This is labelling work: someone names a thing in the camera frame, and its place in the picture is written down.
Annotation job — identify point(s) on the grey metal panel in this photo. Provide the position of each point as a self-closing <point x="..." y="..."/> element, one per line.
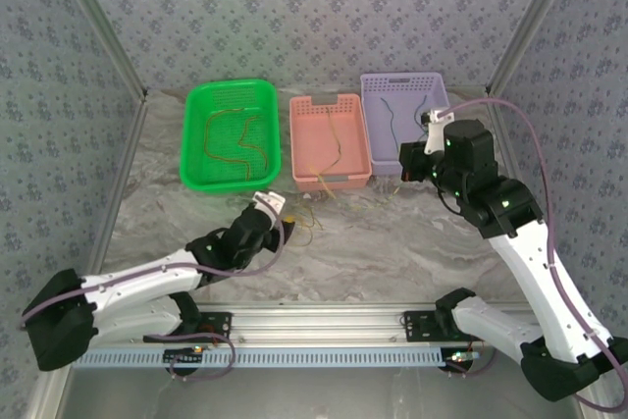
<point x="314" y="394"/>

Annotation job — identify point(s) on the small controller board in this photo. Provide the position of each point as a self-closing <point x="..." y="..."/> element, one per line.
<point x="461" y="359"/>
<point x="184" y="356"/>

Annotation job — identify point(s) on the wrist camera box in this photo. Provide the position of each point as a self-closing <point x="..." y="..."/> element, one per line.
<point x="434" y="134"/>
<point x="270" y="203"/>

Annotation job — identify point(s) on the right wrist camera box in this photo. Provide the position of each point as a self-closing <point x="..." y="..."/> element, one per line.
<point x="434" y="134"/>

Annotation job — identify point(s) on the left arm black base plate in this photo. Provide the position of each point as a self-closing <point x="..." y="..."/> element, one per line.
<point x="221" y="323"/>

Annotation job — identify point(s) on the pink plastic basket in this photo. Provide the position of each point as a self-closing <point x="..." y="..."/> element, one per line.
<point x="309" y="144"/>

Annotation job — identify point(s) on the aluminium frame post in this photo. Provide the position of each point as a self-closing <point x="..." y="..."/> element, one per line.
<point x="531" y="21"/>
<point x="104" y="21"/>

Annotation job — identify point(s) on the green plastic basket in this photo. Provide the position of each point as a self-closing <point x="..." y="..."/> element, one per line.
<point x="230" y="139"/>

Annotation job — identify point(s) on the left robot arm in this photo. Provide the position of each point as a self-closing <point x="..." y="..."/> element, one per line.
<point x="137" y="281"/>

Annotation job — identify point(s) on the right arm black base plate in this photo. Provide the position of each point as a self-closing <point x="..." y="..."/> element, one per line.
<point x="417" y="326"/>

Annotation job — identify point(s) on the aluminium side rail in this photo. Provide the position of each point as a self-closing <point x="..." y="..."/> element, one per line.
<point x="128" y="144"/>
<point x="505" y="139"/>

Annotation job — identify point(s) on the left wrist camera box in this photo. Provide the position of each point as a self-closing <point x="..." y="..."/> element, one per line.
<point x="270" y="203"/>

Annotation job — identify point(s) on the small white scrap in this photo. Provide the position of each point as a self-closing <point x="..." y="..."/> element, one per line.
<point x="306" y="197"/>

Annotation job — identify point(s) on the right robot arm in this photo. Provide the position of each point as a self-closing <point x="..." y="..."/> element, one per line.
<point x="539" y="281"/>

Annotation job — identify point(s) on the aluminium mounting rail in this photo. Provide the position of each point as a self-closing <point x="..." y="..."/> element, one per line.
<point x="314" y="323"/>

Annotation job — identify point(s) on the purple plastic basket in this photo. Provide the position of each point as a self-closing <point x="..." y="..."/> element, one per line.
<point x="378" y="134"/>

